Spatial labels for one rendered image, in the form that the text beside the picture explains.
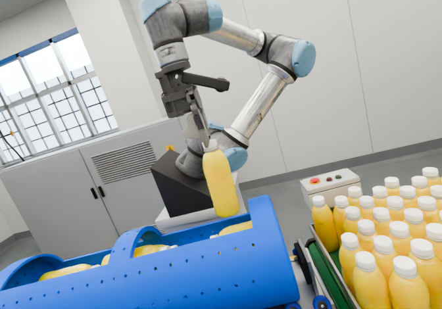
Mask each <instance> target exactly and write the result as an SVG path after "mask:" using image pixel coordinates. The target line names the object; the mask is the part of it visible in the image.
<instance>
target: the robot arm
mask: <svg viewBox="0 0 442 309"><path fill-rule="evenodd" d="M139 9H140V13H141V17H142V20H143V25H144V26H145V28H146V30H147V34H148V36H149V39H150V42H151V45H152V47H153V50H154V53H155V56H156V59H157V62H158V64H159V68H161V69H162V70H161V71H160V72H157V73H155V77H156V79H159V82H160V86H161V88H162V91H163V93H162V94H161V97H162V98H161V99H162V102H163V105H164V108H165V110H166V113H167V116H168V118H175V117H176V118H177V117H180V116H183V115H185V114H186V113H188V112H192V113H191V114H189V115H188V116H187V123H188V126H187V127H186V129H185V130H184V131H183V132H182V135H183V137H184V138H186V139H190V141H189V143H188V146H187V148H186V149H185V150H184V152H183V153H182V154H181V155H180V156H179V157H178V158H177V160H176V167H177V168H178V169H179V170H180V171H181V172H183V173H184V174H186V175H188V176H190V177H193V178H197V179H205V174H204V171H203V155H204V154H205V153H206V152H204V148H203V145H202V142H203V144H204V146H205V148H208V147H209V141H210V139H216V140H217V145H218V146H219V148H218V149H219V150H221V151H222V152H223V153H224V154H225V155H226V158H227V159H228V162H229V165H230V169H231V172H234V171H236V170H238V169H240V168H241V167H242V166H243V165H244V164H245V163H246V161H247V159H248V158H247V157H248V153H247V149H248V147H249V139H250V137H251V136H252V134H253V133H254V132H255V130H256V129H257V128H258V126H259V124H260V123H261V122H262V120H263V119H264V117H265V116H266V115H267V113H268V112H269V110H270V109H271V108H272V106H273V105H274V103H275V102H276V101H277V99H278V97H279V96H280V95H281V94H282V92H283V90H284V89H285V88H286V86H287V85H290V84H293V83H295V81H296V79H297V78H298V77H299V78H304V77H305V76H307V75H309V74H310V72H311V70H312V69H313V67H314V63H315V61H316V49H315V46H314V44H313V43H312V42H310V41H307V40H305V39H303V38H300V39H299V38H296V37H290V36H285V35H281V34H273V33H268V32H263V31H262V30H258V29H256V30H251V29H249V28H246V27H244V26H242V25H240V24H237V23H235V22H233V21H231V20H228V19H226V18H224V17H223V12H222V7H221V6H220V4H219V2H218V1H217V0H198V1H196V0H141V1H140V2H139ZM197 35H199V36H203V37H205V38H208V39H211V40H214V41H217V42H219V43H223V44H225V45H229V46H230V47H234V48H236V49H240V50H242V51H245V52H246V53H247V54H248V55H249V56H250V57H254V58H256V59H258V60H260V61H261V62H263V63H265V64H267V70H268V72H267V73H266V75H265V76H264V77H263V79H262V81H261V82H260V83H259V85H258V86H257V88H256V89H255V91H254V92H253V94H252V95H251V96H250V98H249V100H248V101H247V102H246V104H245V105H244V107H243V108H242V109H241V111H240V113H239V114H238V115H237V117H236V118H235V120H234V121H233V123H232V124H231V126H230V127H227V128H226V127H224V126H223V125H221V124H218V123H216V122H213V121H211V120H207V119H206V116H205V112H204V110H203V104H202V101H201V98H200V95H199V92H198V90H197V85H200V86H203V87H209V88H213V89H215V90H216V91H217V92H220V93H222V92H225V91H228V90H229V87H230V82H229V81H227V79H226V78H223V77H219V78H211V77H208V76H202V75H198V74H192V73H188V72H184V70H187V69H189V68H191V65H190V63H189V61H188V60H189V56H188V53H187V50H186V48H185V43H184V40H183V38H185V37H191V36H197ZM176 74H177V75H178V78H177V79H176ZM192 84H193V85H192ZM163 94H164V95H163Z"/></svg>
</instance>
